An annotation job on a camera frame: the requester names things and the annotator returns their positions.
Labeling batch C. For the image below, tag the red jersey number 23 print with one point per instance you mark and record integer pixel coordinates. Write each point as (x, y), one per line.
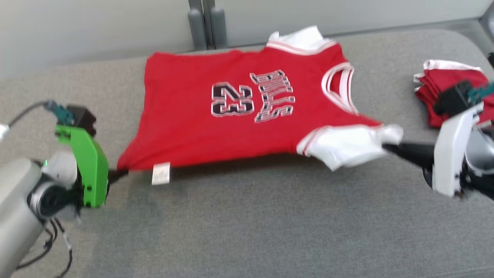
(193, 127)

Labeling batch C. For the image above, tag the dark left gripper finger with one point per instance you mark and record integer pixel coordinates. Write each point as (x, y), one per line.
(115, 176)

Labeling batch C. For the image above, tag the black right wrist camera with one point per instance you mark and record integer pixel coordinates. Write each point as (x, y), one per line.
(453, 98)

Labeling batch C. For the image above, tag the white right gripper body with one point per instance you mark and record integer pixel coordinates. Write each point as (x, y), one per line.
(449, 154)

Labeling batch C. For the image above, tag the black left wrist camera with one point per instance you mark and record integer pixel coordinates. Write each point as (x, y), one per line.
(83, 117)

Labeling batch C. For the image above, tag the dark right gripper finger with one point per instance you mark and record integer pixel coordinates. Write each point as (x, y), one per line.
(417, 152)

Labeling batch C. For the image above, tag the grey metal partition post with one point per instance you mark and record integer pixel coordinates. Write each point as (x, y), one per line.
(218, 27)
(197, 27)

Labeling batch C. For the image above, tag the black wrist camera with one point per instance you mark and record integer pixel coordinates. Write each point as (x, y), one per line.
(83, 117)
(453, 98)

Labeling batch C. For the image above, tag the black caster wheel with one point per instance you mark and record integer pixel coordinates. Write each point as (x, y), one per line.
(491, 60)

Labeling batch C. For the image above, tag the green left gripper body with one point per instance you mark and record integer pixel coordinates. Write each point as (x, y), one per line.
(94, 170)

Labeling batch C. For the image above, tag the red garment white stripe trim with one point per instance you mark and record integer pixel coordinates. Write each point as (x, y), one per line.
(440, 83)

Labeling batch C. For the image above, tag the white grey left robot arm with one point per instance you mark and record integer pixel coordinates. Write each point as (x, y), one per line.
(15, 200)

